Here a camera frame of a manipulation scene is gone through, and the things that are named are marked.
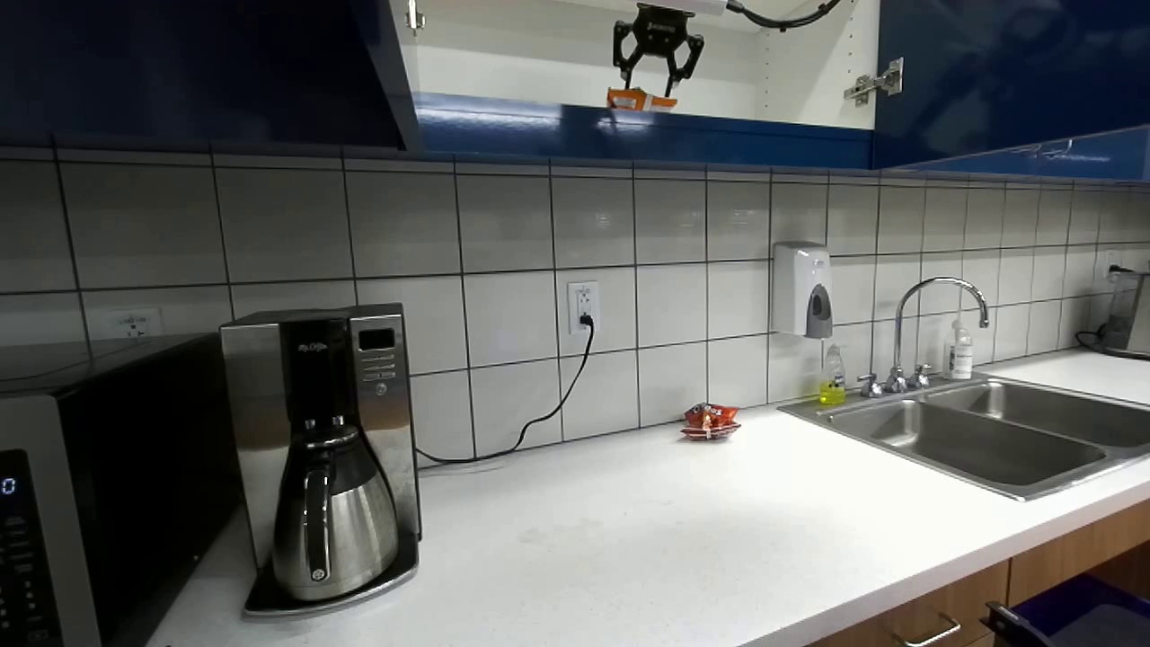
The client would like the small white pump bottle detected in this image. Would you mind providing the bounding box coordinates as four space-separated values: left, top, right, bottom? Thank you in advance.
946 317 980 386

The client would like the black appliance power cord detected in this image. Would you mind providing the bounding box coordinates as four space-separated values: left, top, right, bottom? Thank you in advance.
415 313 601 472

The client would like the orange snack packet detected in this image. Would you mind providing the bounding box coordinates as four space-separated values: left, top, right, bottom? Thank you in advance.
605 82 682 116
681 400 743 446

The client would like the blue closed wall cabinet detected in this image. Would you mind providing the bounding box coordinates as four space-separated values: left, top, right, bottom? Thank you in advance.
0 0 418 156

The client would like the stainless steel double sink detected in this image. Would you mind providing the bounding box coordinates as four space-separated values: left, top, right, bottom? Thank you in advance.
782 375 1150 504

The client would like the metal cabinet hinge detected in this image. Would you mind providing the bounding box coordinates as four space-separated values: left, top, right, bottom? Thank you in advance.
841 53 908 108

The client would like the chrome gooseneck faucet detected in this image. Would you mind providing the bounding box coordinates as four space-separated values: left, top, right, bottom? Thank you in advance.
887 274 996 392

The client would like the blue chair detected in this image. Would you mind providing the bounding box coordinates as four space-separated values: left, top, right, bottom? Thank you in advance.
980 571 1150 647

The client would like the white wall outlet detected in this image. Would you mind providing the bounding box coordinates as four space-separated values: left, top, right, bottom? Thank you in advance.
563 275 605 338
115 304 167 346

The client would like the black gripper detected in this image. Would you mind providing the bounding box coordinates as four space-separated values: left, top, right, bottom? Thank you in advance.
612 0 707 99

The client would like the black steel microwave oven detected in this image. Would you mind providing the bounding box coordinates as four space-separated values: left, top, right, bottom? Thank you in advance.
0 338 246 647

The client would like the blue open cabinet door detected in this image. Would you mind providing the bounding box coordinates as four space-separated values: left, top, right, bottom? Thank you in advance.
873 0 1150 187

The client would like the wooden base cabinet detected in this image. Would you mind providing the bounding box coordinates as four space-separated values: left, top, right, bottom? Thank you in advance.
811 498 1150 647

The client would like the white wall soap dispenser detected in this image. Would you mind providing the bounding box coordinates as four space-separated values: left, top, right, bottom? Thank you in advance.
768 242 837 342

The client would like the yellow dish soap bottle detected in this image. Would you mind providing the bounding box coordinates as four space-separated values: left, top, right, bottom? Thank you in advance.
805 338 853 412

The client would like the steel coffee carafe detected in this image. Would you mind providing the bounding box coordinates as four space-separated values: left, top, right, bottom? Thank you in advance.
266 410 406 606

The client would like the dark countertop appliance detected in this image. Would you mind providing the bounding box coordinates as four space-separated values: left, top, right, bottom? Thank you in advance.
1070 261 1150 360

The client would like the metal drawer handle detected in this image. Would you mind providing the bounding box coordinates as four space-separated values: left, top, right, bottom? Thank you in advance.
894 613 967 647

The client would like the steel black coffee maker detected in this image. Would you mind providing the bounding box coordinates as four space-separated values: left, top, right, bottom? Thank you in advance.
219 302 424 622

